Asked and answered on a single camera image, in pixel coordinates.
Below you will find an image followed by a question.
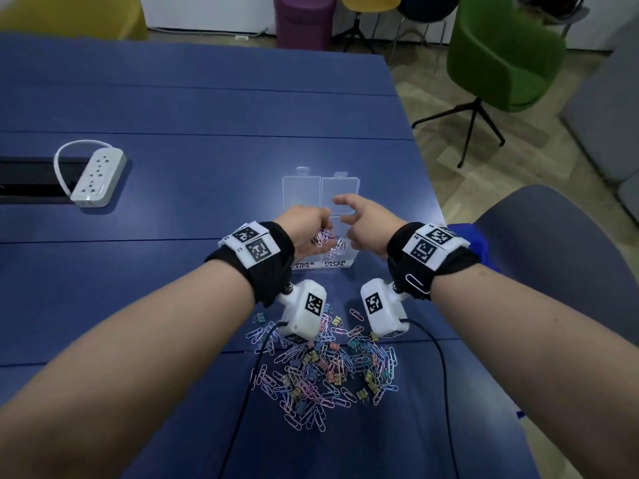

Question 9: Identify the green chair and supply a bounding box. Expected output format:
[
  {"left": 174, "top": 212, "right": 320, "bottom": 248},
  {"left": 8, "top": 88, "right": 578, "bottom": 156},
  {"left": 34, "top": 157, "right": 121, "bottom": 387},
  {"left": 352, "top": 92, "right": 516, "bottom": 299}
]
[{"left": 411, "top": 0, "right": 568, "bottom": 169}]

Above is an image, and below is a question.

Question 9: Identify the purple stool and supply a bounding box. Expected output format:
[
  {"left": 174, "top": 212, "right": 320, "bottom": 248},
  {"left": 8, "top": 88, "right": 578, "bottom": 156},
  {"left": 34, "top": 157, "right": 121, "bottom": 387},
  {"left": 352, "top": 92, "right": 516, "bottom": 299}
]
[{"left": 273, "top": 0, "right": 338, "bottom": 51}]

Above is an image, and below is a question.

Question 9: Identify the person's left forearm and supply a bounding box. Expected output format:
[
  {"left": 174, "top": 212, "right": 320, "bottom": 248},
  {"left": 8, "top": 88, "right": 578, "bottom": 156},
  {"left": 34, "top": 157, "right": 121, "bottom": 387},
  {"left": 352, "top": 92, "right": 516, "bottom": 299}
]
[{"left": 0, "top": 259, "right": 256, "bottom": 479}]

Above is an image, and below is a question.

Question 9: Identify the black marker wristband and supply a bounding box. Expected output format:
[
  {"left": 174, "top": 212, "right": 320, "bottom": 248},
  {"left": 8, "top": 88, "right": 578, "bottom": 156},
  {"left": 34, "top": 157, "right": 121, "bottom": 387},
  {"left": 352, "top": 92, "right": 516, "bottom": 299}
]
[
  {"left": 385, "top": 222, "right": 481, "bottom": 301},
  {"left": 204, "top": 220, "right": 296, "bottom": 309}
]

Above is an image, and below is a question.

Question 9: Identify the large yellow chair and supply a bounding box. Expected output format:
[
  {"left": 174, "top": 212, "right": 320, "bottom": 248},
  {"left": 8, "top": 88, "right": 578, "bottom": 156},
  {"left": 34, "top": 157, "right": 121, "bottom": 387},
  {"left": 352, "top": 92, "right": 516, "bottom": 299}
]
[{"left": 0, "top": 0, "right": 150, "bottom": 41}]

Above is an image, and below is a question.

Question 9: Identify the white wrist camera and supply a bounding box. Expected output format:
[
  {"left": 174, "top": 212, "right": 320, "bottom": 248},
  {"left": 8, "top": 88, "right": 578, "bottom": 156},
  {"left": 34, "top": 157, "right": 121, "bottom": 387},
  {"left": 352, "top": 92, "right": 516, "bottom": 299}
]
[
  {"left": 359, "top": 277, "right": 411, "bottom": 339},
  {"left": 275, "top": 279, "right": 328, "bottom": 345}
]

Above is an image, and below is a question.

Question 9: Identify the blue bag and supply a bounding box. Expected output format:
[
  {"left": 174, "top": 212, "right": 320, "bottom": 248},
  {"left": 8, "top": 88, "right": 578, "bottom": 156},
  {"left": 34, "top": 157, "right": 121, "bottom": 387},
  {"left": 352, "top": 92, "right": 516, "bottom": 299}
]
[{"left": 447, "top": 223, "right": 493, "bottom": 273}]

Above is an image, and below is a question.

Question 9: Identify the black table cable tray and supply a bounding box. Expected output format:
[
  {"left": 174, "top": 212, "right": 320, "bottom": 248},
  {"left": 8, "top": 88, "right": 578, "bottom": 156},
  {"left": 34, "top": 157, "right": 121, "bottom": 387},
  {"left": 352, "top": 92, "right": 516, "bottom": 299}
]
[{"left": 0, "top": 156, "right": 89, "bottom": 204}]

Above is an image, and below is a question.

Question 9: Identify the clear two-compartment plastic box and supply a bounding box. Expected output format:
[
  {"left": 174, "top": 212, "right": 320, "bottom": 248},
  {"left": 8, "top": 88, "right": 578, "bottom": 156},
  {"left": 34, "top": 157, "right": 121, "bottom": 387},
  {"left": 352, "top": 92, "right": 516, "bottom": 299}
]
[{"left": 282, "top": 166, "right": 361, "bottom": 270}]

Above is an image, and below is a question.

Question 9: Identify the dark chair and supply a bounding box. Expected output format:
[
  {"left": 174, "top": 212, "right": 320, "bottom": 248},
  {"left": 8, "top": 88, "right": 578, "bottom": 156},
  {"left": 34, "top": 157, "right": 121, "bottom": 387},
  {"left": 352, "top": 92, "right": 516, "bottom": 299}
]
[{"left": 388, "top": 0, "right": 460, "bottom": 65}]

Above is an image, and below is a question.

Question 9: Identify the person's right hand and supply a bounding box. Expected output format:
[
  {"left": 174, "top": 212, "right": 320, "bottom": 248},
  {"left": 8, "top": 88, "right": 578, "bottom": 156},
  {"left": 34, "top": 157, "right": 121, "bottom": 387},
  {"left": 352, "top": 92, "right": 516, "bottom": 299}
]
[{"left": 333, "top": 193, "right": 409, "bottom": 260}]

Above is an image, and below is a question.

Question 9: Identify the black camera cable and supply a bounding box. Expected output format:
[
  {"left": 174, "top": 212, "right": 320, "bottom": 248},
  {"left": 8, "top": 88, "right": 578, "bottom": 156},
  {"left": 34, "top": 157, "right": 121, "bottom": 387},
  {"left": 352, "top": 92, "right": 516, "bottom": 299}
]
[
  {"left": 399, "top": 319, "right": 461, "bottom": 479},
  {"left": 217, "top": 321, "right": 290, "bottom": 479}
]

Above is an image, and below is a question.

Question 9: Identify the pile of paper clips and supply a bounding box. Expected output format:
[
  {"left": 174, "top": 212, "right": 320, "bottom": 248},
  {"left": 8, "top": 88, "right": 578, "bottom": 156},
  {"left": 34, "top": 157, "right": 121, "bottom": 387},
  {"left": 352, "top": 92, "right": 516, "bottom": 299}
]
[{"left": 244, "top": 303, "right": 400, "bottom": 434}]

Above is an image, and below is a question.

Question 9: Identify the grey sofa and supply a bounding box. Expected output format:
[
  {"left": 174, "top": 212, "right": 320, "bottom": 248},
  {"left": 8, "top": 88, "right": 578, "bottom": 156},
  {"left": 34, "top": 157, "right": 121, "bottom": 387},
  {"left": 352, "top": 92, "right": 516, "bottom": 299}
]
[{"left": 560, "top": 14, "right": 639, "bottom": 225}]

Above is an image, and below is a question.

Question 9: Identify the person's left hand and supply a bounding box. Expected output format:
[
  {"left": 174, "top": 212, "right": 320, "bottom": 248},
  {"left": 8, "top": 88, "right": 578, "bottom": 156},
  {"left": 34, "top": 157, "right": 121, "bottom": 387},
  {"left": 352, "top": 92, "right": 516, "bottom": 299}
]
[{"left": 273, "top": 204, "right": 335, "bottom": 265}]

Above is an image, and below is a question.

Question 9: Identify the person's right forearm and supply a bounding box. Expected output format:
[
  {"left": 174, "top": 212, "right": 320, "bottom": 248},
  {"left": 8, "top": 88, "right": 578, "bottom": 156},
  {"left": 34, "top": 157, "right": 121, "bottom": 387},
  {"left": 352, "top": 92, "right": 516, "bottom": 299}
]
[{"left": 430, "top": 263, "right": 639, "bottom": 479}]

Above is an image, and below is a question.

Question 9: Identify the yellow chair with black legs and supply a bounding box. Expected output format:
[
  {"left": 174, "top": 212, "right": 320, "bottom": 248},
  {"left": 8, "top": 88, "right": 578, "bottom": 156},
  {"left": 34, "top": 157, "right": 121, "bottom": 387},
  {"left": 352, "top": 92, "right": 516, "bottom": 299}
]
[{"left": 331, "top": 0, "right": 403, "bottom": 55}]

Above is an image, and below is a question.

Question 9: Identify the grey metal chair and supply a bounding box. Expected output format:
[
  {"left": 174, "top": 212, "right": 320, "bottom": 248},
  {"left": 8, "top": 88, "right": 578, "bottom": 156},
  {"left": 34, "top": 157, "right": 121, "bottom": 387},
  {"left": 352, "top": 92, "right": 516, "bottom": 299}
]
[{"left": 514, "top": 0, "right": 590, "bottom": 38}]

